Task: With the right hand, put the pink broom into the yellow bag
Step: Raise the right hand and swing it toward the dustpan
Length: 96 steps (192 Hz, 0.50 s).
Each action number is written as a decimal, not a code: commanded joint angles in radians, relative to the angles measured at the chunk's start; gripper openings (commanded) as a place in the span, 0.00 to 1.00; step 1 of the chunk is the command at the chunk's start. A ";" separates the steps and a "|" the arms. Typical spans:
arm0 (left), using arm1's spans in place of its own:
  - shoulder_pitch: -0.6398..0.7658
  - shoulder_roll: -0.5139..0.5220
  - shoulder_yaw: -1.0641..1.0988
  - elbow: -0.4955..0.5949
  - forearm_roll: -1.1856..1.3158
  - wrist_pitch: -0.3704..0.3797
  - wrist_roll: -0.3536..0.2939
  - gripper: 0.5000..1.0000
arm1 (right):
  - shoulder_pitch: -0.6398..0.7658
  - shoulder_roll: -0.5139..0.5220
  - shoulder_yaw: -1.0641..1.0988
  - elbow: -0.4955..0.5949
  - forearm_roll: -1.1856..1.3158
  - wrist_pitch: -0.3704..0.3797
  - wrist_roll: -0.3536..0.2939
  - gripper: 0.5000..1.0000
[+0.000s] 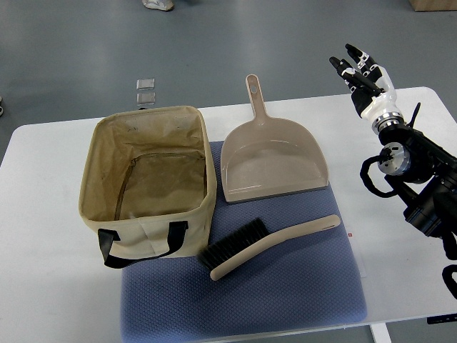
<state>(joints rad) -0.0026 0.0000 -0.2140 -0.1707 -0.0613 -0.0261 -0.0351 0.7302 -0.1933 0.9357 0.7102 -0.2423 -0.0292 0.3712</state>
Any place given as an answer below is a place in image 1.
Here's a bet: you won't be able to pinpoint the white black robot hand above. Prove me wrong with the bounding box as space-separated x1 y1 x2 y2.
329 44 404 135

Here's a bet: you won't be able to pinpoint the pink hand broom black bristles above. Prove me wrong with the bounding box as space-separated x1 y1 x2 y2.
197 214 341 281

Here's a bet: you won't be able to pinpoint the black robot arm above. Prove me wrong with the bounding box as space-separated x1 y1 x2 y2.
360 104 456 261

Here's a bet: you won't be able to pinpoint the beige fabric storage bag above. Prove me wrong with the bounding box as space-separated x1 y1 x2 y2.
79 106 217 269

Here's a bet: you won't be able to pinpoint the cardboard box corner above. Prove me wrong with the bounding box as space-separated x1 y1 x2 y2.
408 0 457 12

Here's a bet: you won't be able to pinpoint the pink plastic dustpan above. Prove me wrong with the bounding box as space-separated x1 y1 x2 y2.
221 74 329 203

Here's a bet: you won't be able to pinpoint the blue textured mat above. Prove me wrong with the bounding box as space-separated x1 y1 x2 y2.
119 139 368 340

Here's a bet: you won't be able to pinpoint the white shoe on floor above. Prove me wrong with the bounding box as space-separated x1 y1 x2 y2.
142 0 174 11

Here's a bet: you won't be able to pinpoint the upper clear floor tile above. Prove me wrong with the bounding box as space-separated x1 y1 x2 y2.
136 78 155 90

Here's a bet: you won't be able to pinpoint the black table control panel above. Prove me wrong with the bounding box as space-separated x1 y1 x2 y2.
426 313 457 325

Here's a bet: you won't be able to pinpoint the white table leg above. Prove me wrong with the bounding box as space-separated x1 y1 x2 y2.
370 323 392 343

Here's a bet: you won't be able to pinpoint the grey shoe at left edge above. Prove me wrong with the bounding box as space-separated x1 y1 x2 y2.
0 96 4 116

